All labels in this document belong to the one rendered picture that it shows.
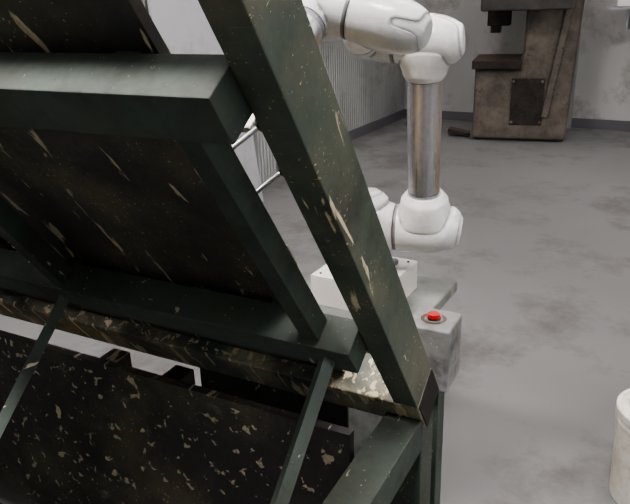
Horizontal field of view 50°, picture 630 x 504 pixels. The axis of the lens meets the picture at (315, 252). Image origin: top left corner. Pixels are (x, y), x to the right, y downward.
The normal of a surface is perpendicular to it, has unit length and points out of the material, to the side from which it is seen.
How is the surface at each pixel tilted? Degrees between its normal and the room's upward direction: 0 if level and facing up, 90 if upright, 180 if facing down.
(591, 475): 0
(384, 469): 0
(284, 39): 90
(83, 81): 34
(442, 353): 90
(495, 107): 90
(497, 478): 0
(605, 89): 90
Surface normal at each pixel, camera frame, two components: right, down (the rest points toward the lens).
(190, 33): 0.86, 0.04
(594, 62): -0.50, 0.33
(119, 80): -0.29, -0.58
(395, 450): -0.04, -0.93
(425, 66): -0.19, 0.62
